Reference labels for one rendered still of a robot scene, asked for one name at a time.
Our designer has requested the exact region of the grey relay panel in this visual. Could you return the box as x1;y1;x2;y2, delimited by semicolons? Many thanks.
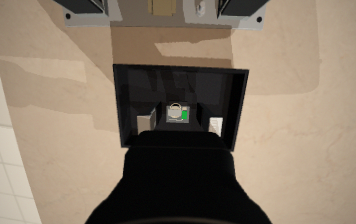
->
52;0;270;30

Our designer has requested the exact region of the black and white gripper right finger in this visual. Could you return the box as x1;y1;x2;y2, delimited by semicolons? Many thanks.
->
196;103;223;136

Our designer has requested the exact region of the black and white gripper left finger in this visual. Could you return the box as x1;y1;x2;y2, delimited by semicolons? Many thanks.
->
137;101;162;135

